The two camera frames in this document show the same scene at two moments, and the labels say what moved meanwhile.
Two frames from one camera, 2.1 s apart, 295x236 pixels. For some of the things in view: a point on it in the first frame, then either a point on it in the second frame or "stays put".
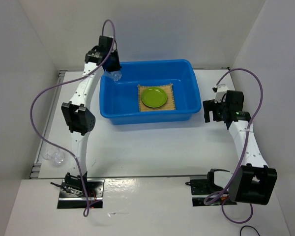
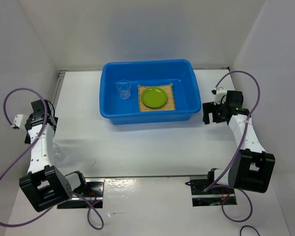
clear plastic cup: [57, 156] stays put
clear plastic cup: [115, 75] to [124, 87]
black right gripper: [209, 105] stays put
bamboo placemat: [169, 104] stays put
